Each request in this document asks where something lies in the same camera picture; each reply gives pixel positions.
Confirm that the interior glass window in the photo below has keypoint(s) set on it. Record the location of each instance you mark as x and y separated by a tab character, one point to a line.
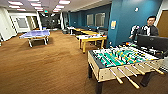
100	20
90	20

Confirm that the wooden air hockey table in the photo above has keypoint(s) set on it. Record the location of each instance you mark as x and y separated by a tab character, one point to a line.
91	39

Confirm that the white round wall sensor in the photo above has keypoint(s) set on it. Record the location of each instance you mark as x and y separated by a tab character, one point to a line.
136	9

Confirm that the long wooden bench table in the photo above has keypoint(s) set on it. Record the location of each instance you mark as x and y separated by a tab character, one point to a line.
85	31

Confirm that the person in dark top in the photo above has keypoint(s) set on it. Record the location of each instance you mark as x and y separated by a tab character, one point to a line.
150	30

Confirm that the ceiling light panel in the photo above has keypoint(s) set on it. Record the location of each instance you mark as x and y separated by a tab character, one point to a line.
64	2
60	6
15	6
35	5
15	3

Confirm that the black computer monitor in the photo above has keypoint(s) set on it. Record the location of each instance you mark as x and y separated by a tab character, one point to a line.
151	42

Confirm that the brown wooden door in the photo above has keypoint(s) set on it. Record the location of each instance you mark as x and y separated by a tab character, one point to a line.
162	23

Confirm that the green foosball table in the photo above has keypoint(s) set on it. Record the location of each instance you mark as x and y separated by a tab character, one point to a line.
116	58

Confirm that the yellow wall notice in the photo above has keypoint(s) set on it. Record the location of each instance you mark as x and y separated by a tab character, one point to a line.
113	25

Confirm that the glass office partition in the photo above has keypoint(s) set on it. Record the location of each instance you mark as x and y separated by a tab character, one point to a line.
22	23

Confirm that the blue ping pong table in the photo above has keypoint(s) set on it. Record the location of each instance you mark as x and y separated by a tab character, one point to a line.
35	34

